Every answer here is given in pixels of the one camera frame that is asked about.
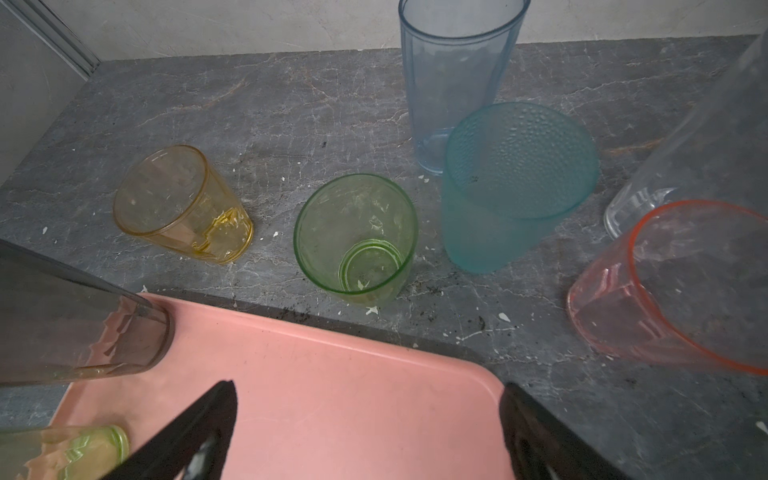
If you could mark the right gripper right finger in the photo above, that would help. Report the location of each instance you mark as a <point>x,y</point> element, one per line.
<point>542,447</point>

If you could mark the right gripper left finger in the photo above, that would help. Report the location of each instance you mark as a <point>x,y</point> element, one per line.
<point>193,446</point>

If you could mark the light green tall glass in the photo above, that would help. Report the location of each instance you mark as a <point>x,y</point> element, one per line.
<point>71,452</point>

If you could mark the pink plastic tray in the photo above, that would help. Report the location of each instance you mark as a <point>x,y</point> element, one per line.
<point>312,404</point>

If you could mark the dark grey tall glass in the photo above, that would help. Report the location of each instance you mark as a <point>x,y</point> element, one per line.
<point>61,325</point>

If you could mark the pink short glass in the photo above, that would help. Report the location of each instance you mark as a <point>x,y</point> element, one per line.
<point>686,286</point>

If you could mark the short yellow glass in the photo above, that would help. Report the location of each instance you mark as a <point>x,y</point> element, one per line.
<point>174,198</point>

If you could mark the short green glass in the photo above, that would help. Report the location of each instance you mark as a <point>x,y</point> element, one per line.
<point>356,238</point>

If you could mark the teal dimpled cup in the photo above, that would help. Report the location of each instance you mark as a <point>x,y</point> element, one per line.
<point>513,172</point>

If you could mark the clear glass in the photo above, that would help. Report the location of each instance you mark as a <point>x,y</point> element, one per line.
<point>718,152</point>

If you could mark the tall blue glass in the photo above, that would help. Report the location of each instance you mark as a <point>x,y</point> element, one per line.
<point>454,55</point>

